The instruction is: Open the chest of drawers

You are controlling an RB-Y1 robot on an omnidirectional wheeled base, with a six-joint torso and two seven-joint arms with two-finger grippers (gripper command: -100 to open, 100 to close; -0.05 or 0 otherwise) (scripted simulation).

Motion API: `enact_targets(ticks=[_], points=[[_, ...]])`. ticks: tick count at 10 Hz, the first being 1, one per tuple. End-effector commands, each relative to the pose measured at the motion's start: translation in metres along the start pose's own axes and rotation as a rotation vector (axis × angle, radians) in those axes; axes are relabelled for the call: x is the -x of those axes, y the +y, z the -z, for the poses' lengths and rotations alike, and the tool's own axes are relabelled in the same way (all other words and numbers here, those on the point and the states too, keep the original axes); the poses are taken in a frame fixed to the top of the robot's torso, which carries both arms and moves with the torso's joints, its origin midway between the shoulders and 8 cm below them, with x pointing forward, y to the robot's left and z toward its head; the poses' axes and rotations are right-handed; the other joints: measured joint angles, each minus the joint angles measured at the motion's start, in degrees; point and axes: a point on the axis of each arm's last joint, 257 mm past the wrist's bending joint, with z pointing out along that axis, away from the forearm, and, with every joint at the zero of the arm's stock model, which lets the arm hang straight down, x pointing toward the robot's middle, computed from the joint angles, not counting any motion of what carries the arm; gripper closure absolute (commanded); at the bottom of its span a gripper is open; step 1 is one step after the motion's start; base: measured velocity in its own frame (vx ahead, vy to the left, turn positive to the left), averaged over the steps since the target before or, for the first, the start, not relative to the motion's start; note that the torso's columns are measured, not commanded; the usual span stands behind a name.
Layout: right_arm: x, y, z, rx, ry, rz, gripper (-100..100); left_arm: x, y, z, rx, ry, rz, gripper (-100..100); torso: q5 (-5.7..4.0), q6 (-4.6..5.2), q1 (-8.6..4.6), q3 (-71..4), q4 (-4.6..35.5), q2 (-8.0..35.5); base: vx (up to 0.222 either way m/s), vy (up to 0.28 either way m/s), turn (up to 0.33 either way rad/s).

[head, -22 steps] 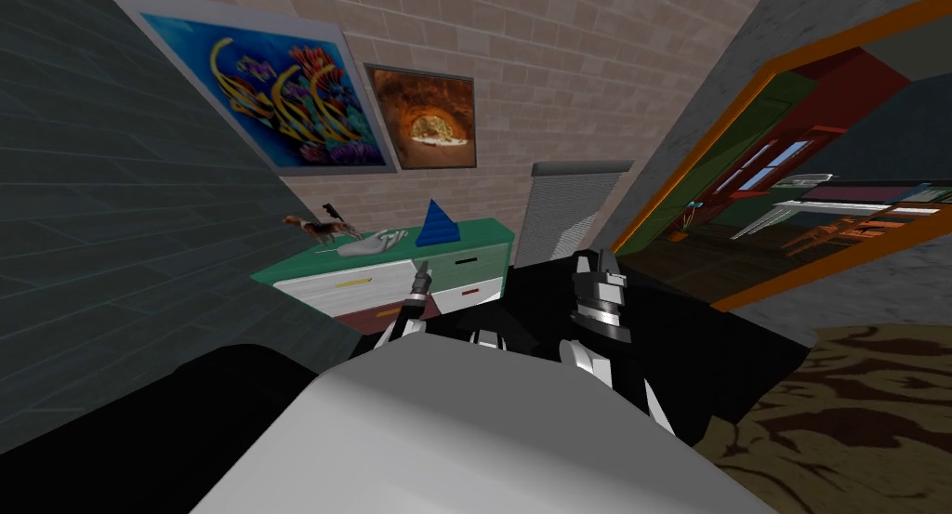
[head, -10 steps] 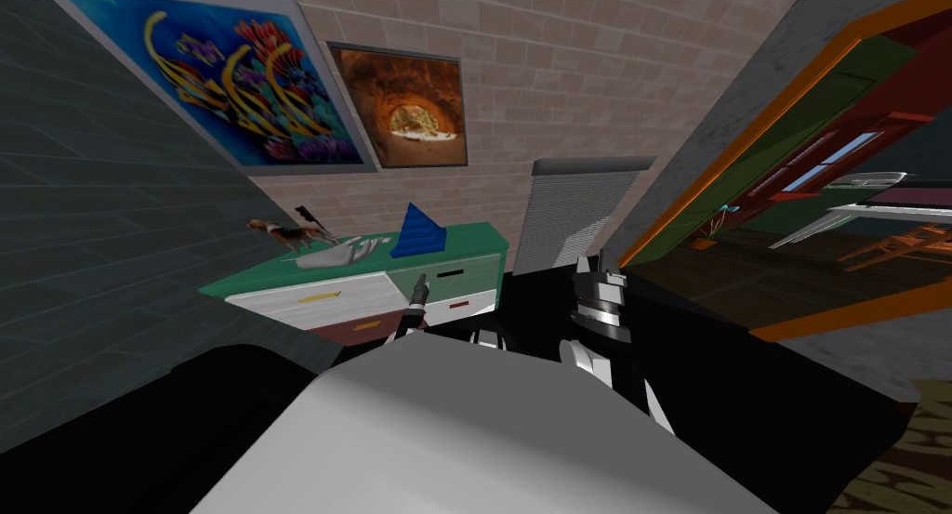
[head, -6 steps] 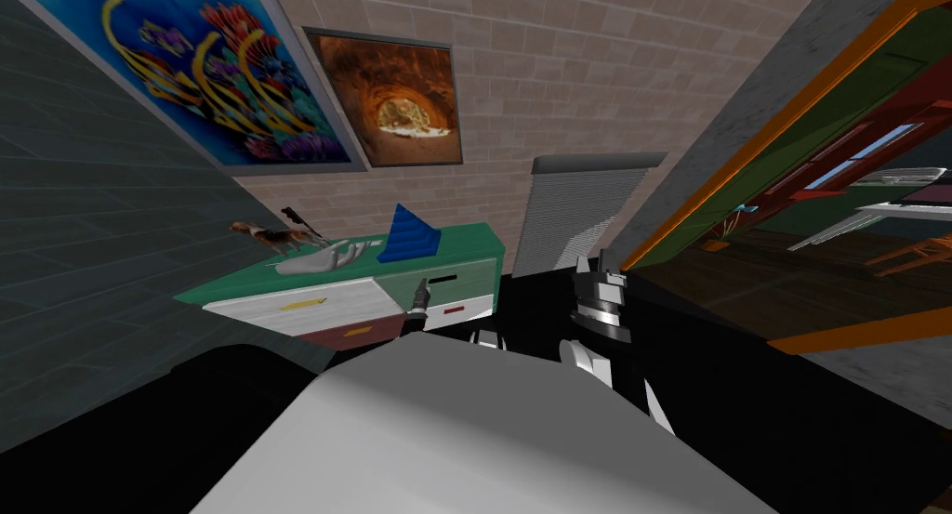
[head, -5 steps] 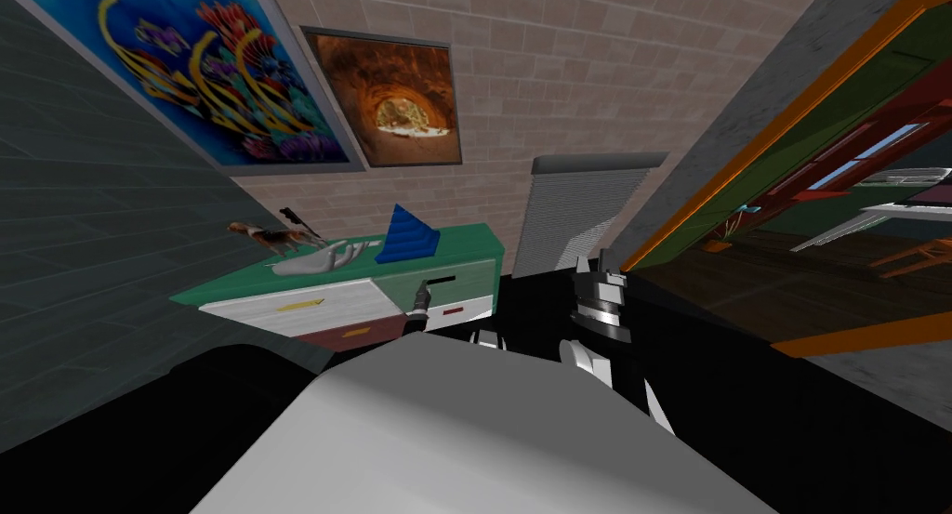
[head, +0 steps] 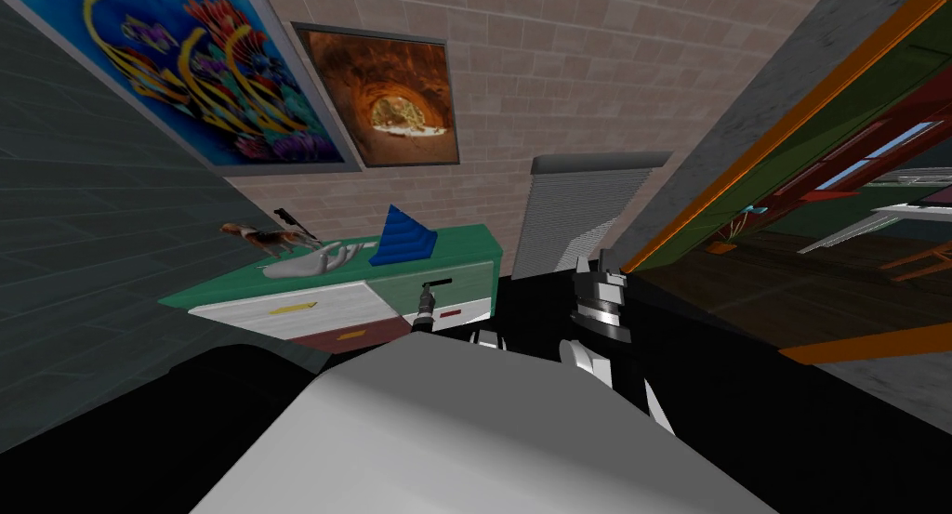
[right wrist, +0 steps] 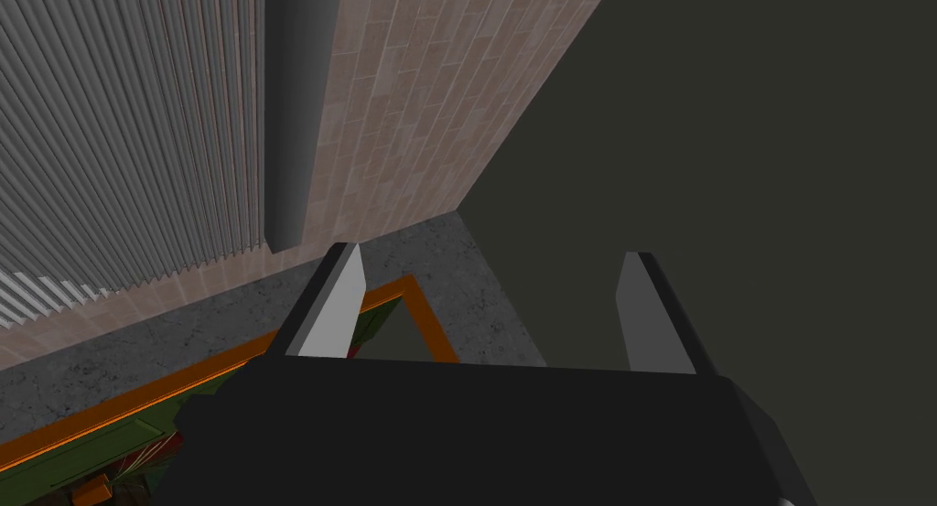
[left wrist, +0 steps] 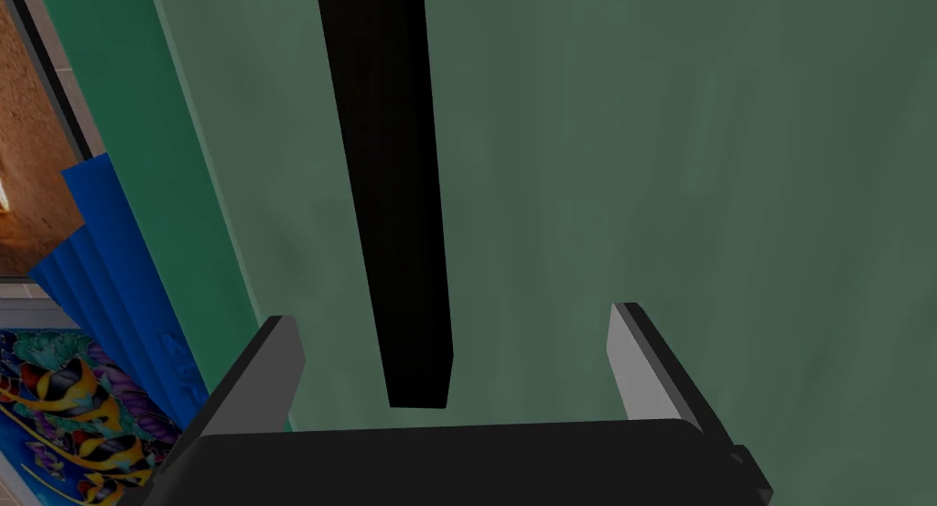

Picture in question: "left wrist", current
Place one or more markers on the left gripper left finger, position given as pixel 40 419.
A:
pixel 258 380

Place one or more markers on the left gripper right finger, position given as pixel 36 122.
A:
pixel 647 374

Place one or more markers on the blue curtain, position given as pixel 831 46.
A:
pixel 117 294

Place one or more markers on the green cupboard door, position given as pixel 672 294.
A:
pixel 622 198

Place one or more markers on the colourful fish picture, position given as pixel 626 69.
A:
pixel 66 418

